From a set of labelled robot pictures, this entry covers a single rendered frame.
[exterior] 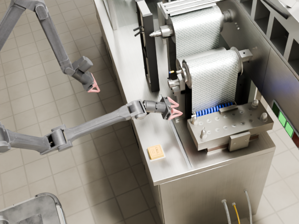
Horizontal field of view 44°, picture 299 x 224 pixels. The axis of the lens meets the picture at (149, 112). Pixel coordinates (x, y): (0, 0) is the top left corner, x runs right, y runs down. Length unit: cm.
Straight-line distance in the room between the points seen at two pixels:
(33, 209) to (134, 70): 117
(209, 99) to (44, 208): 140
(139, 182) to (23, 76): 177
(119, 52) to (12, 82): 171
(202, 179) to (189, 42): 72
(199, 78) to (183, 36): 25
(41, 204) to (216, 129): 140
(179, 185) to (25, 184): 154
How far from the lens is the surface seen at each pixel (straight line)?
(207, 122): 189
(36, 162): 323
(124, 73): 237
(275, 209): 285
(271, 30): 168
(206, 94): 188
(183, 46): 194
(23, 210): 275
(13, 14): 172
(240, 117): 193
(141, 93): 223
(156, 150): 193
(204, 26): 191
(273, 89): 177
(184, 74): 178
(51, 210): 267
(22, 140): 158
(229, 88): 191
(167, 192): 199
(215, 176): 201
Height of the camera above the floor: 251
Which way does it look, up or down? 49 degrees down
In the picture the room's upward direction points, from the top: 8 degrees counter-clockwise
